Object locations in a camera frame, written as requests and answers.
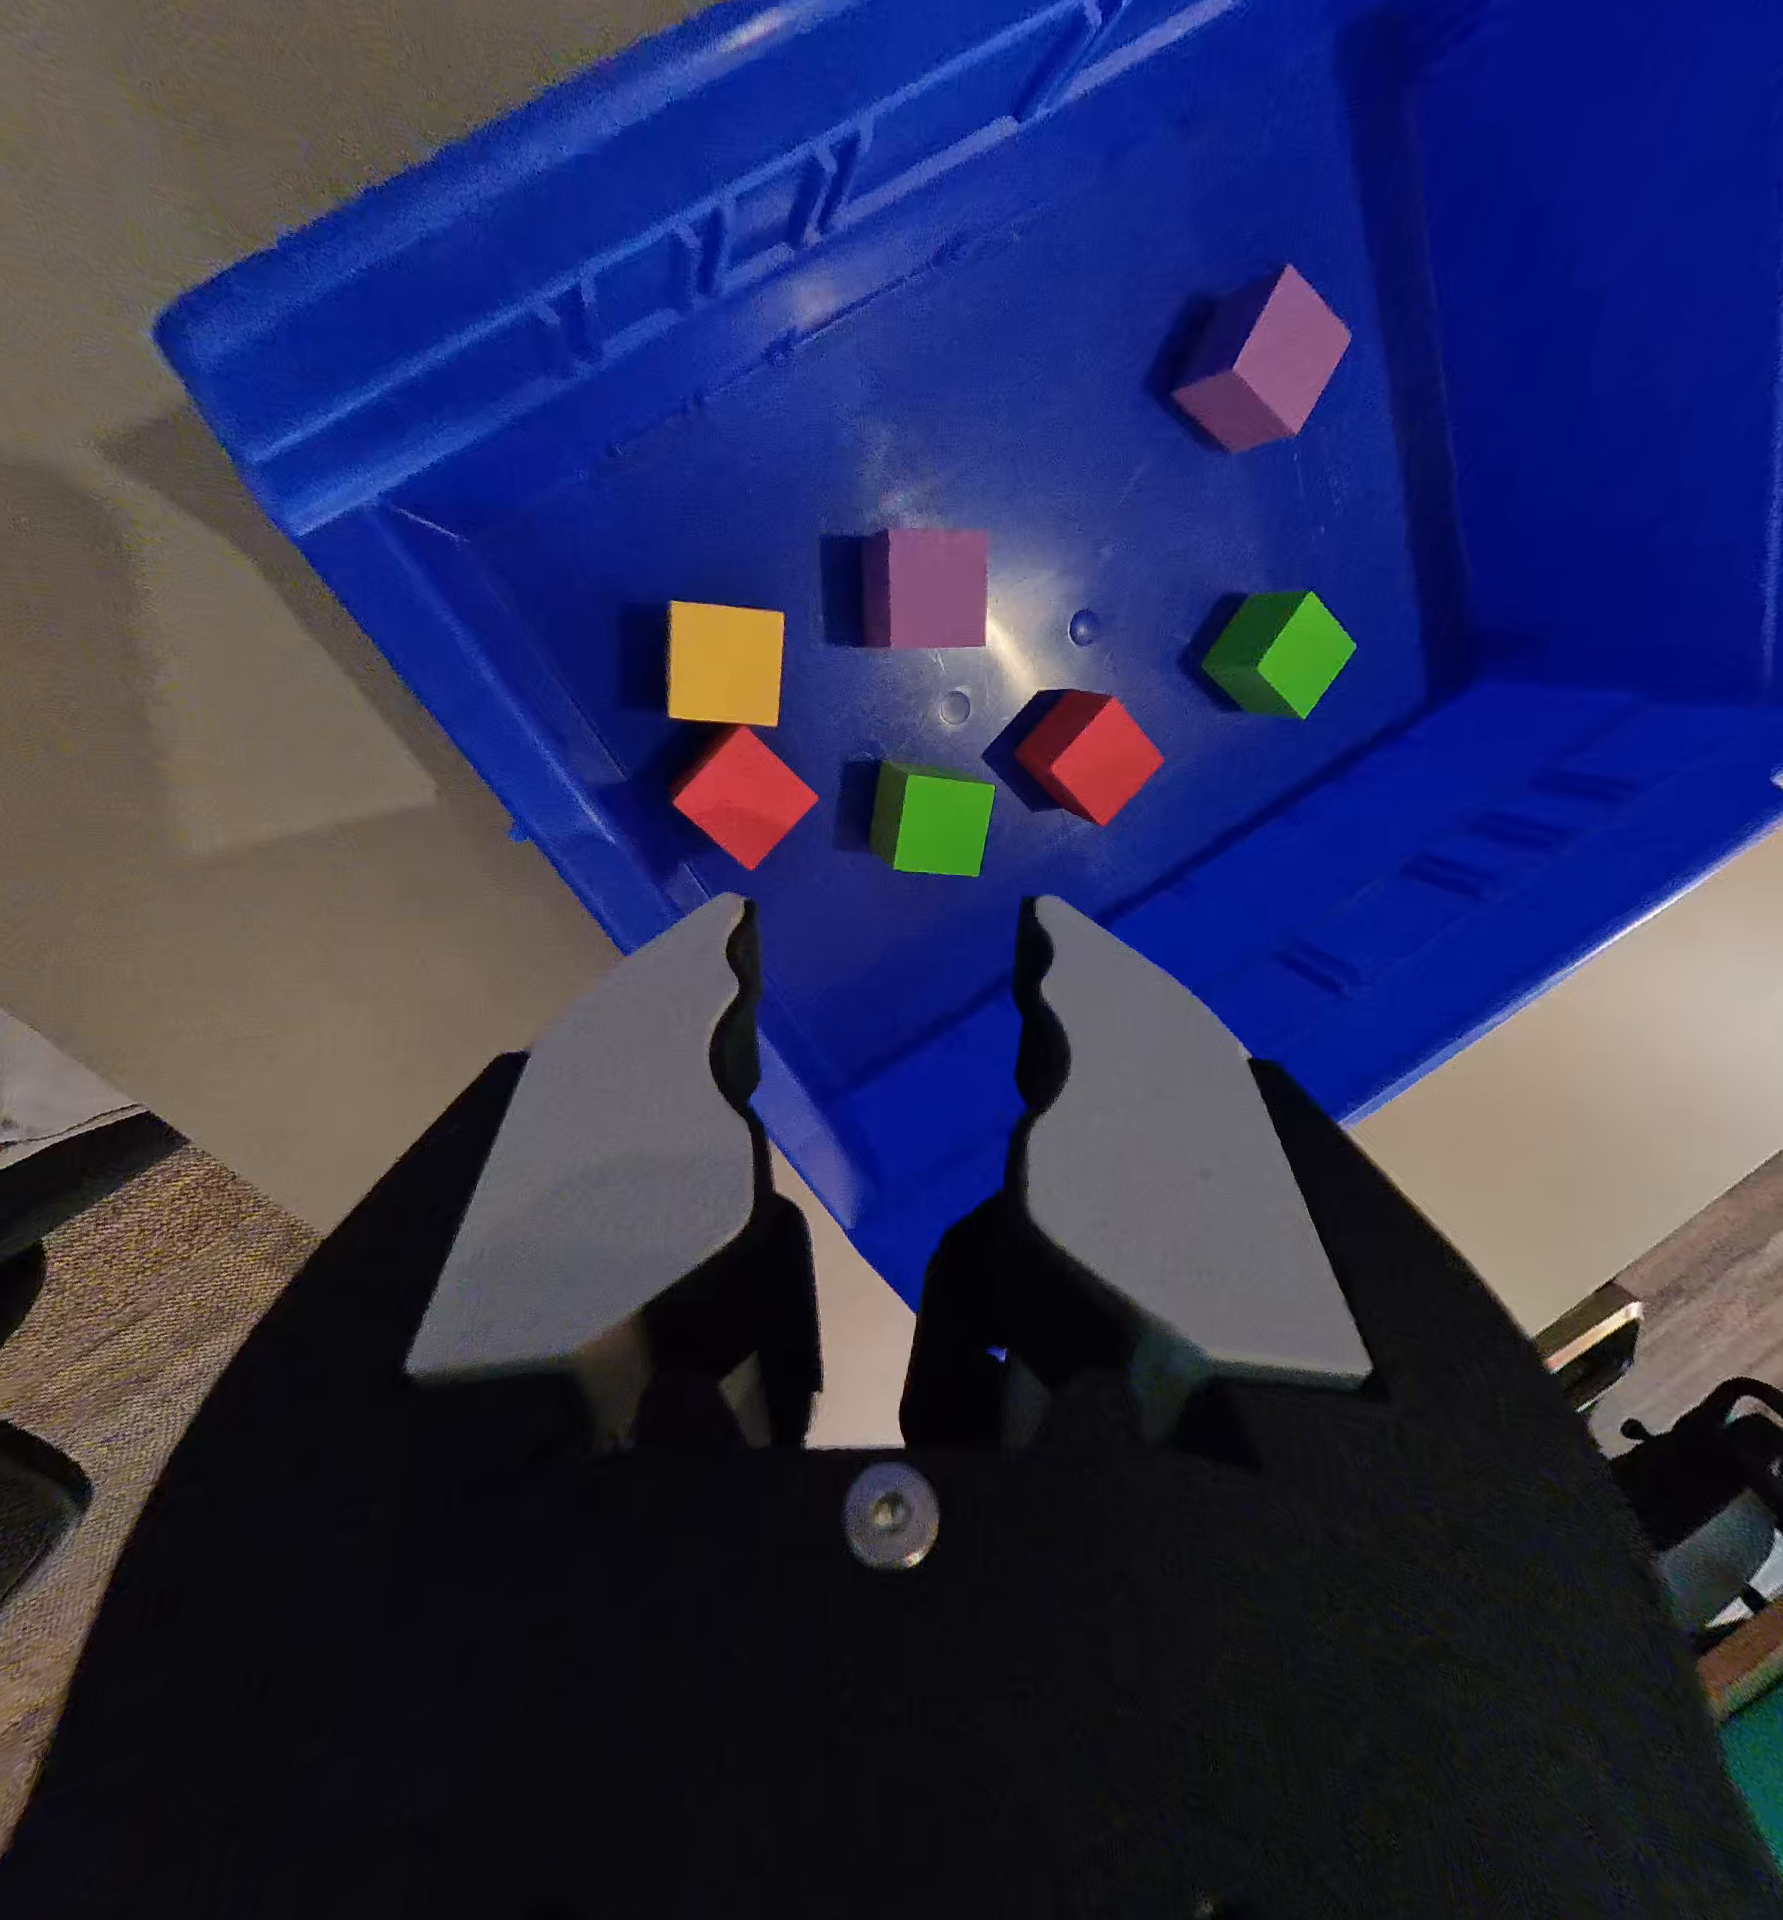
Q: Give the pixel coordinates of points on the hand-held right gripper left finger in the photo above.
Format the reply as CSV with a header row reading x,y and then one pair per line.
x,y
590,1186

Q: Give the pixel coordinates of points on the red wooden cube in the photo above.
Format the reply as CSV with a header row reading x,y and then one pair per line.
x,y
1100,760
744,796

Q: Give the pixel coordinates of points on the silver framed screen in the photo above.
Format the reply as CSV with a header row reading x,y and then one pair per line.
x,y
1589,1343

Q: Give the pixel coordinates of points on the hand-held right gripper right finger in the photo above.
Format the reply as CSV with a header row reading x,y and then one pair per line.
x,y
1177,1186

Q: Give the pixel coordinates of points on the blue plastic bin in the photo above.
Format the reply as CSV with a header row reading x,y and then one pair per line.
x,y
1583,452

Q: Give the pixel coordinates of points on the yellow wooden cube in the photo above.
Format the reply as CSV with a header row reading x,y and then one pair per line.
x,y
727,663

